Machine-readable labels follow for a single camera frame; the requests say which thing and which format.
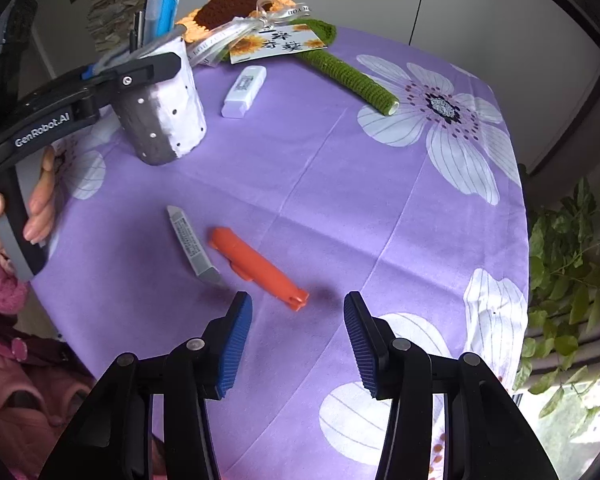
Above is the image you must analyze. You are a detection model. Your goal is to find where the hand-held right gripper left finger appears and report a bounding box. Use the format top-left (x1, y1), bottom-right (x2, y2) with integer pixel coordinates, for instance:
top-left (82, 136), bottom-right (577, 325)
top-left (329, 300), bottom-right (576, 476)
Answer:
top-left (52, 290), bottom-right (254, 480)

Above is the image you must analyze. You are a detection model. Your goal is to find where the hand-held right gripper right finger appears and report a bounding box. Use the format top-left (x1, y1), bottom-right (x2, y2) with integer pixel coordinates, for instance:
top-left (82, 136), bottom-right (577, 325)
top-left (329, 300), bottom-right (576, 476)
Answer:
top-left (343, 291), bottom-right (556, 480)

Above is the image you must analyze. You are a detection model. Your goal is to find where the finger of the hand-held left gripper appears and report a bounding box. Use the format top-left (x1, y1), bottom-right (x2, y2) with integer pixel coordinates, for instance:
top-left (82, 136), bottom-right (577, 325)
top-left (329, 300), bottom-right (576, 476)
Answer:
top-left (82, 52), bottom-right (183, 92)

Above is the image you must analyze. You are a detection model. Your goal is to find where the grey dotted pen holder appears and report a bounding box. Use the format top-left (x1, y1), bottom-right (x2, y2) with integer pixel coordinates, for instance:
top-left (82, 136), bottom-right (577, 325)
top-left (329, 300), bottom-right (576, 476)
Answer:
top-left (111, 30), bottom-right (208, 167)

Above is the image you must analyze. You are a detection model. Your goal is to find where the blue pen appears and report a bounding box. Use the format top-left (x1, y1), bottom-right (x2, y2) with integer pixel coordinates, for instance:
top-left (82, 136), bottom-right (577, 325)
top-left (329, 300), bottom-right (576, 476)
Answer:
top-left (157, 0), bottom-right (181, 37)

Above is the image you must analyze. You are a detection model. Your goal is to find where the orange utility knife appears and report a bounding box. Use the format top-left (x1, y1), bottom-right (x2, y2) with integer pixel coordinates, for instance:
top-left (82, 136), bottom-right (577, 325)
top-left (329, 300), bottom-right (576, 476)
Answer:
top-left (209, 226), bottom-right (310, 313)

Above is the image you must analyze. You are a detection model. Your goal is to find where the person's left forearm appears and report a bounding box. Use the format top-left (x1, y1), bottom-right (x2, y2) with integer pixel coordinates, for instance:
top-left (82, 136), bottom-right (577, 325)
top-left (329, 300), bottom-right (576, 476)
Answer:
top-left (0, 240), bottom-right (31, 322)

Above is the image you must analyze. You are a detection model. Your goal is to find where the person's left hand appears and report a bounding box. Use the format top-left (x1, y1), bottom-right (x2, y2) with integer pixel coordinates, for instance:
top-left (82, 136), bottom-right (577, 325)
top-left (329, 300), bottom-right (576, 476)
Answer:
top-left (0, 147), bottom-right (57, 257)

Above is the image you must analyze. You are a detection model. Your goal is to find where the crochet sunflower head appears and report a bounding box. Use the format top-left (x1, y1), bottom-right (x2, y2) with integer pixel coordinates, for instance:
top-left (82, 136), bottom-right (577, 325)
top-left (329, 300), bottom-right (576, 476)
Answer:
top-left (175, 0), bottom-right (293, 43)

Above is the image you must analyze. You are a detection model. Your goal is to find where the sunflower print gift card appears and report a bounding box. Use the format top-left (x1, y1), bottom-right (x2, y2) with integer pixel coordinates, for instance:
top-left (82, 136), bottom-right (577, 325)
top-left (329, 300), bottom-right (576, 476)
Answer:
top-left (228, 22), bottom-right (328, 65)

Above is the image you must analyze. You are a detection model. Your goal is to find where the purple floral tablecloth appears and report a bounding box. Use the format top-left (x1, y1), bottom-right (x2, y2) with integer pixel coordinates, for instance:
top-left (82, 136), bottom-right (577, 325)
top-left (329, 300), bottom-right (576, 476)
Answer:
top-left (30, 25), bottom-right (531, 480)

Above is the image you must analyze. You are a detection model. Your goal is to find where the person's pink jacket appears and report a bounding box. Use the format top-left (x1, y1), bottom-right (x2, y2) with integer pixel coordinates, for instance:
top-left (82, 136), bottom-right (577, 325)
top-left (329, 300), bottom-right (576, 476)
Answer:
top-left (0, 305), bottom-right (167, 480)

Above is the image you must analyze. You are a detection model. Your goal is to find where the green potted plant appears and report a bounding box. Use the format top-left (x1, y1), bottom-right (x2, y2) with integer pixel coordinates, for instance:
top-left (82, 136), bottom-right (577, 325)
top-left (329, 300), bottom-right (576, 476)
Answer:
top-left (512, 162), bottom-right (600, 426)

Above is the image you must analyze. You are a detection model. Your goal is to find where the green crochet stem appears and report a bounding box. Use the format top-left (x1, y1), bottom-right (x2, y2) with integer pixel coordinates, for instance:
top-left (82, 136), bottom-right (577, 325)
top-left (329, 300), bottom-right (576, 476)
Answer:
top-left (292, 19), bottom-right (400, 116)

